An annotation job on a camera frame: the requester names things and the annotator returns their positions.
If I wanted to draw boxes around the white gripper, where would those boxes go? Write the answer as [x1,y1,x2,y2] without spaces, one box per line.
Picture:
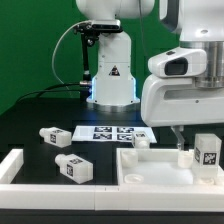
[141,75,224,150]

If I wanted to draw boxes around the white square tabletop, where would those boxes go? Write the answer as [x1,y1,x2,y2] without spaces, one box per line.
[117,148,224,186]

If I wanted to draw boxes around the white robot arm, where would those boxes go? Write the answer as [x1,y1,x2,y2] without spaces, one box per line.
[141,0,224,127]

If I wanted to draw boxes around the white marker sheet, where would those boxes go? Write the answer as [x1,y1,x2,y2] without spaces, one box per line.
[72,126,157,143]

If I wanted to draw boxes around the white U-shaped fence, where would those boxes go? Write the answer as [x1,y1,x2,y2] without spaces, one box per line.
[0,149,224,212]

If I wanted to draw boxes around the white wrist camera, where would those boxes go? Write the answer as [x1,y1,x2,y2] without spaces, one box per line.
[148,47,207,78]

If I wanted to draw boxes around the black camera on stand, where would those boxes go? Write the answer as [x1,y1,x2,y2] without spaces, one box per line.
[73,19,123,87]

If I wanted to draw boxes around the black cables on table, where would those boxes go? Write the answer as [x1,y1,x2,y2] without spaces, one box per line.
[16,82,92,104]

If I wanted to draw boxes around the grey camera cable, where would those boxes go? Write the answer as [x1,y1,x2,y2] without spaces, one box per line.
[51,20,91,96]

